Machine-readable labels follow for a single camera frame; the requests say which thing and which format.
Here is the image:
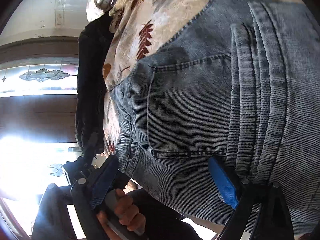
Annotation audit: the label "black garment on sofa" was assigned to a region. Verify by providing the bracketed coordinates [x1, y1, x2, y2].
[75, 13, 114, 154]

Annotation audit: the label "person's left hand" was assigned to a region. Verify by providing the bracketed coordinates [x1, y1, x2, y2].
[97, 189, 146, 240]

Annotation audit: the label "cream leaf-print fleece blanket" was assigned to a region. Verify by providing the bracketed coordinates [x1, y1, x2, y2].
[86, 0, 296, 156]

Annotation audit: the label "grey-blue denim pants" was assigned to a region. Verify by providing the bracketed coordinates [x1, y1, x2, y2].
[111, 0, 319, 235]

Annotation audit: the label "stained glass window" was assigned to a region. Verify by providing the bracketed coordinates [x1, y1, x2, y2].
[0, 57, 79, 98]

